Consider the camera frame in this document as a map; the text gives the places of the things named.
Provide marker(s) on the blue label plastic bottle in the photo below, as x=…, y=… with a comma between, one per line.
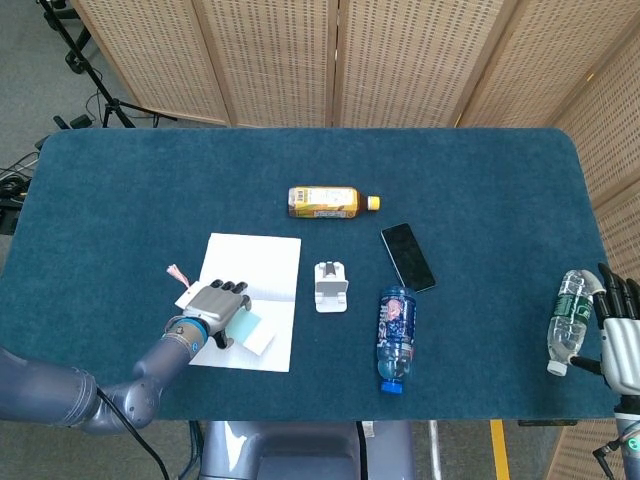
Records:
x=395, y=330

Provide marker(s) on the black smartphone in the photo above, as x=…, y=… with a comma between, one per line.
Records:
x=407, y=255

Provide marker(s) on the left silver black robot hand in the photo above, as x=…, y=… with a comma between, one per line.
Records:
x=217, y=302

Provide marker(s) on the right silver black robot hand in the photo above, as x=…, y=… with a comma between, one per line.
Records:
x=622, y=345

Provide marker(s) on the clear green label water bottle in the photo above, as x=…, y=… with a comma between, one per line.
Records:
x=567, y=320

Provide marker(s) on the yellow label tea bottle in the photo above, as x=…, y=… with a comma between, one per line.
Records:
x=325, y=202

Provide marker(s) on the black tripod stand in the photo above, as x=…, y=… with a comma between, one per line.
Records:
x=112, y=105

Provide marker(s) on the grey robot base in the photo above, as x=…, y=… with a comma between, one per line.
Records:
x=300, y=450

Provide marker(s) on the blue cream bookmark with tassel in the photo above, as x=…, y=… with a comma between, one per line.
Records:
x=250, y=330

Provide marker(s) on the open white lined notebook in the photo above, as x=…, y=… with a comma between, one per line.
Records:
x=260, y=260

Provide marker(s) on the woven wooden folding screen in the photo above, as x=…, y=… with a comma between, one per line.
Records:
x=275, y=60

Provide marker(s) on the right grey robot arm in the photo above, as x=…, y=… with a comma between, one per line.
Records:
x=631, y=440

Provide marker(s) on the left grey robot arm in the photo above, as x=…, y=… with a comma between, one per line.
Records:
x=50, y=385

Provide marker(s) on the white folding phone stand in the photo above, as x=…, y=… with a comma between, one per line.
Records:
x=330, y=300

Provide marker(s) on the teal carpet table cover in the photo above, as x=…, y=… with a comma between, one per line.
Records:
x=450, y=175

